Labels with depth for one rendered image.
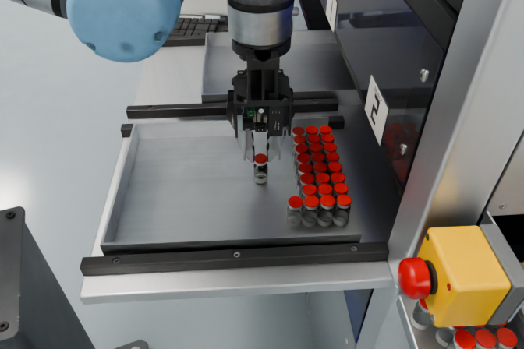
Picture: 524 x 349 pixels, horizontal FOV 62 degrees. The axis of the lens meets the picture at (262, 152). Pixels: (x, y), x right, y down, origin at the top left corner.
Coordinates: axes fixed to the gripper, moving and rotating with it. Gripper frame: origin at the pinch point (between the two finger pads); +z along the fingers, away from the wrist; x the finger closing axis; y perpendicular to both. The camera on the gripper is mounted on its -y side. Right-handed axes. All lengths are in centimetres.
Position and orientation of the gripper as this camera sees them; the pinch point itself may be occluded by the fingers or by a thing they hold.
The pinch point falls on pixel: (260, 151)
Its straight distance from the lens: 66.2
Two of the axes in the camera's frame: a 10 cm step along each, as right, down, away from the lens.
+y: 0.5, 6.6, -7.5
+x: 10.0, -0.3, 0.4
